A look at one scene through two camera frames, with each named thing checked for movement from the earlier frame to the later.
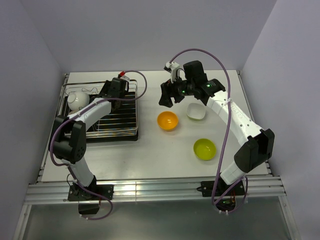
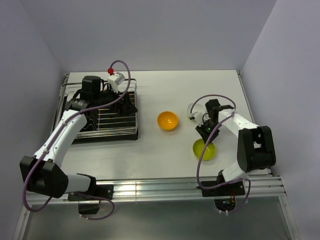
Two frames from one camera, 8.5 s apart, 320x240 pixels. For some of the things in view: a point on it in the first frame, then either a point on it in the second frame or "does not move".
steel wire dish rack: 120,122 does not move
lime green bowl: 204,149 does not move
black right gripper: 166,87 to 205,135
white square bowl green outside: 196,111 does not move
